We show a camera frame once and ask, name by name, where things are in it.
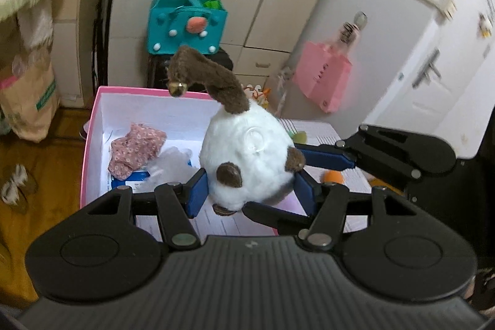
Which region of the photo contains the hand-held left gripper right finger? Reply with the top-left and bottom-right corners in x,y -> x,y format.
295,172 -> 411,252

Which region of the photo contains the pink shopping bag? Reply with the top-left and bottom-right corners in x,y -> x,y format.
292,40 -> 353,114

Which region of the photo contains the blue wet wipes packet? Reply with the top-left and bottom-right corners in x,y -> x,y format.
110,160 -> 194,194

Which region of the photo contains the bundle of hair ties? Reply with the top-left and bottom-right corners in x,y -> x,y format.
338,11 -> 368,45

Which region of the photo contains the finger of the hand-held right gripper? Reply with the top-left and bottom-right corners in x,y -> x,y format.
296,124 -> 457,181
243,200 -> 312,234

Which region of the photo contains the striped white tablecloth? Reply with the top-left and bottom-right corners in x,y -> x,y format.
276,117 -> 407,235

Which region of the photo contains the printed paper sheet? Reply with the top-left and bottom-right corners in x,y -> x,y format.
101,125 -> 280,238

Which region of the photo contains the grey white sneaker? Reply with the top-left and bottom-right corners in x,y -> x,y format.
0,164 -> 38,208

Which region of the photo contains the black suitcase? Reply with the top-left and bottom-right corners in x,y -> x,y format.
147,48 -> 235,91

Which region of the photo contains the white brown plush dog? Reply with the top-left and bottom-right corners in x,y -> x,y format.
167,45 -> 306,217

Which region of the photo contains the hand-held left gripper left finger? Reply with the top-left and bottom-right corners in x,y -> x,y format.
87,168 -> 210,250

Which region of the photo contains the white refrigerator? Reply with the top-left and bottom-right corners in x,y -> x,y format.
288,0 -> 495,161

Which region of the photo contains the pink floral cloth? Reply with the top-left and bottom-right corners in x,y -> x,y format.
107,122 -> 168,181

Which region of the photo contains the pink cardboard box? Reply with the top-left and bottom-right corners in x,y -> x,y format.
80,86 -> 310,238

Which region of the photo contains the teal felt handbag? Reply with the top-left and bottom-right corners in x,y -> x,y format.
146,0 -> 230,55

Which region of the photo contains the brown paper bag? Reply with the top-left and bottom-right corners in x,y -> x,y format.
0,55 -> 61,144

